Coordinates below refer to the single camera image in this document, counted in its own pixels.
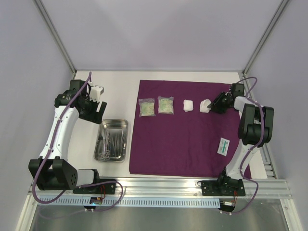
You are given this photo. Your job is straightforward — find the white gauze pad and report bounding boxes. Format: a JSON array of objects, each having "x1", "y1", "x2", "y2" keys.
[
  {"x1": 200, "y1": 99, "x2": 211, "y2": 113},
  {"x1": 183, "y1": 100, "x2": 193, "y2": 112}
]

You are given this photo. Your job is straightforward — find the white green alcohol wipe packet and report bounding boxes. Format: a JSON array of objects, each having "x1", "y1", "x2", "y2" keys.
[{"x1": 217, "y1": 138, "x2": 230, "y2": 156}]

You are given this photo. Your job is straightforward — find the plain steel surgical scissors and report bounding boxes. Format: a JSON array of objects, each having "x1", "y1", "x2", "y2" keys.
[{"x1": 98, "y1": 135, "x2": 111, "y2": 161}]

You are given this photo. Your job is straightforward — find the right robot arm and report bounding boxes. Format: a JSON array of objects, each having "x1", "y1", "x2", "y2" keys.
[{"x1": 204, "y1": 82, "x2": 274, "y2": 195}]

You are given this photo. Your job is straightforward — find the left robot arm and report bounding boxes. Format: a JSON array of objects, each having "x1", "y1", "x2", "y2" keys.
[{"x1": 28, "y1": 80, "x2": 107, "y2": 193}]

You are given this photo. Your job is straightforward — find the purple surgical drape cloth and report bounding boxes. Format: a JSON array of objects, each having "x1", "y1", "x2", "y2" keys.
[{"x1": 129, "y1": 80, "x2": 240, "y2": 178}]

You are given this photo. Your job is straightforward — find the stainless steel instrument tray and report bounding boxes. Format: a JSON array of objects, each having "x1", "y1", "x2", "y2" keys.
[{"x1": 94, "y1": 119, "x2": 128, "y2": 162}]

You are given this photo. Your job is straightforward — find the right green gauze packet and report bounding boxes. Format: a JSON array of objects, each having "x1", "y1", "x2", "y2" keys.
[{"x1": 158, "y1": 96, "x2": 174, "y2": 115}]

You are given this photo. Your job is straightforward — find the green gauze packet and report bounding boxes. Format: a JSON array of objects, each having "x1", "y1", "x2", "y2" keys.
[
  {"x1": 158, "y1": 96, "x2": 174, "y2": 115},
  {"x1": 138, "y1": 98, "x2": 155, "y2": 117}
]

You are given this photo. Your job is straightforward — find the left green gauze packet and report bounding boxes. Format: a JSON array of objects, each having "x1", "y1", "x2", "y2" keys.
[{"x1": 138, "y1": 98, "x2": 155, "y2": 117}]

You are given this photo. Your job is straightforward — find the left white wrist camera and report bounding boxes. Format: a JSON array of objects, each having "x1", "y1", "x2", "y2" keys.
[{"x1": 90, "y1": 85, "x2": 104, "y2": 102}]

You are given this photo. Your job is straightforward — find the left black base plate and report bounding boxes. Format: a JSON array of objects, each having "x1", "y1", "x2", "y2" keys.
[{"x1": 73, "y1": 179, "x2": 116, "y2": 195}]

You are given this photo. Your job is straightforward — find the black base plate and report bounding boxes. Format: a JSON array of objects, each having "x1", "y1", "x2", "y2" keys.
[
  {"x1": 197, "y1": 180, "x2": 246, "y2": 196},
  {"x1": 73, "y1": 179, "x2": 116, "y2": 195}
]

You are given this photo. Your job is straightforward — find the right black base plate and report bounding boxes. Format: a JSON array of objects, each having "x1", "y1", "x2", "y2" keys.
[{"x1": 197, "y1": 180, "x2": 246, "y2": 196}]

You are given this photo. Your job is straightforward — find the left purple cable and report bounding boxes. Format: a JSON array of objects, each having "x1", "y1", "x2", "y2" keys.
[{"x1": 30, "y1": 71, "x2": 124, "y2": 213}]

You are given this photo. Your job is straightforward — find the aluminium mounting rail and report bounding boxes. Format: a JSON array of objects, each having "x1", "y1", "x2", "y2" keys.
[{"x1": 27, "y1": 175, "x2": 293, "y2": 198}]

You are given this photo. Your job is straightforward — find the white slotted cable duct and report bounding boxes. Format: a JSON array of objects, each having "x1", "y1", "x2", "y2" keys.
[{"x1": 52, "y1": 196, "x2": 220, "y2": 208}]

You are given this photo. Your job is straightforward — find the left aluminium frame post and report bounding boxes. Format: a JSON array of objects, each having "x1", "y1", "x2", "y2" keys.
[{"x1": 33, "y1": 0, "x2": 77, "y2": 77}]

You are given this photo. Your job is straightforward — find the aluminium frame post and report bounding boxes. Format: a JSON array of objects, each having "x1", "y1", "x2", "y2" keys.
[
  {"x1": 242, "y1": 0, "x2": 291, "y2": 76},
  {"x1": 33, "y1": 0, "x2": 77, "y2": 77}
]

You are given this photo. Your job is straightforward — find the right aluminium frame post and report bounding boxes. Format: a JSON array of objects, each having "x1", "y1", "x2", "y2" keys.
[{"x1": 242, "y1": 0, "x2": 291, "y2": 76}]

